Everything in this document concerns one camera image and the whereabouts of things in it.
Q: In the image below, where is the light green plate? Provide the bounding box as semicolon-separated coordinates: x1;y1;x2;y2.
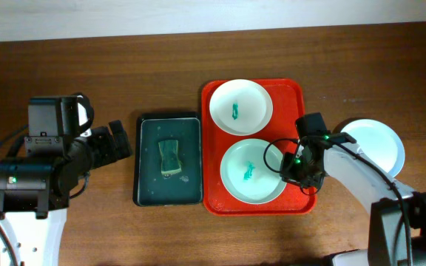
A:
220;138;286;205

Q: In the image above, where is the green yellow sponge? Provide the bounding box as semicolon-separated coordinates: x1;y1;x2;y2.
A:
158;139;182;176

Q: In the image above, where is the light blue plate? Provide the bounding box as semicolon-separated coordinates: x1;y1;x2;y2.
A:
341;119;405;177

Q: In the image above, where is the white plate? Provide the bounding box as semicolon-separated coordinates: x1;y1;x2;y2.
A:
209;79;274;136

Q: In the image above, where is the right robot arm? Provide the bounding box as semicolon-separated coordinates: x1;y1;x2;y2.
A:
280;140;426;265

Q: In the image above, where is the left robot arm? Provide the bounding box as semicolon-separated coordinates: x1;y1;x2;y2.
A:
0;94;132;265

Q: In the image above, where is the black water tray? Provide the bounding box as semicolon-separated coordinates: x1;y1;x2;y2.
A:
132;112;203;207

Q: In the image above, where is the red plastic tray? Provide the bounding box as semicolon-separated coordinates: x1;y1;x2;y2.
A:
201;78;317;216

